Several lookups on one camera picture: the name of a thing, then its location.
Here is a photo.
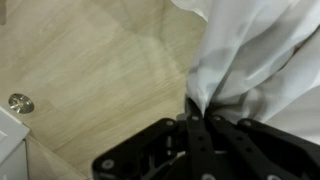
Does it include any white duvet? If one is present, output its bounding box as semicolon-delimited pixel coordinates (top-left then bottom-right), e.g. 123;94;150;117
169;0;320;145

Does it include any white panelled cabinet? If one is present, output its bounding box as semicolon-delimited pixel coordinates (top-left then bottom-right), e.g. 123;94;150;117
0;105;32;180

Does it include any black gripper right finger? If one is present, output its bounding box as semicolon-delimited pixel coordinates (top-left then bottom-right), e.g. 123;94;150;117
204;113;320;180

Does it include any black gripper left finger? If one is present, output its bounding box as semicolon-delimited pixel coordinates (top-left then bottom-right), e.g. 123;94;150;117
91;97;218;180

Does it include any silver floor door stopper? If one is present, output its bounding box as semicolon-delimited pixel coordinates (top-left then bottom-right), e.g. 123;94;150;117
7;92;36;115

